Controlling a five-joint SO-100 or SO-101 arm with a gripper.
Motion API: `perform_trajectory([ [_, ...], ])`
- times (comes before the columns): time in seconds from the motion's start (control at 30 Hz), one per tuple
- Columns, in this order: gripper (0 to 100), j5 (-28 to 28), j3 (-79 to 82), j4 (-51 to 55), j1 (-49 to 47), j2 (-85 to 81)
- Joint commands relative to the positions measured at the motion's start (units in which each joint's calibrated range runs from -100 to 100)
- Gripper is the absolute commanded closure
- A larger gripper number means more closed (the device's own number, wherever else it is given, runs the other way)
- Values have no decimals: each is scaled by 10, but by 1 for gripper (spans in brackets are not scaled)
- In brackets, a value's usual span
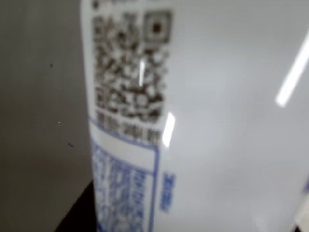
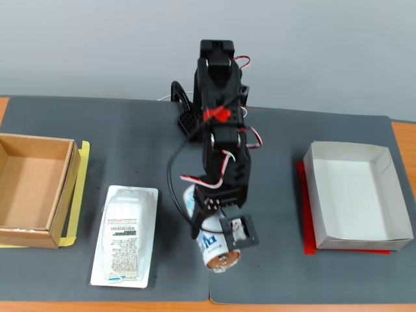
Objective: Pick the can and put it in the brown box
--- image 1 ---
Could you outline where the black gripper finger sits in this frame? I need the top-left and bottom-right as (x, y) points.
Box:
(54, 179), (98, 232)
(292, 209), (309, 232)

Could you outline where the white blue drink can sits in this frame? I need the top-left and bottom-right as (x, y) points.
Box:
(79, 0), (309, 232)

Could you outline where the grey table mat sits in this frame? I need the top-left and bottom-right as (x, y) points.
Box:
(0, 0), (98, 232)

